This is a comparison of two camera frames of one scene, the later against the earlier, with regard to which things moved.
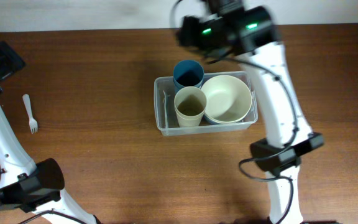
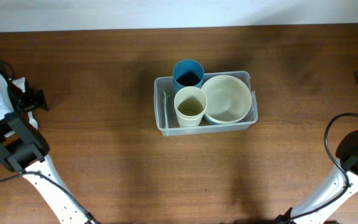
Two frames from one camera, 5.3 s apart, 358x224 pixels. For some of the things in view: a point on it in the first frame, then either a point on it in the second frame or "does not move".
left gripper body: (6, 63) to (28, 99)
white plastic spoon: (165, 109) does not move
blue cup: (181, 81) does not move
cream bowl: (227, 111) does not move
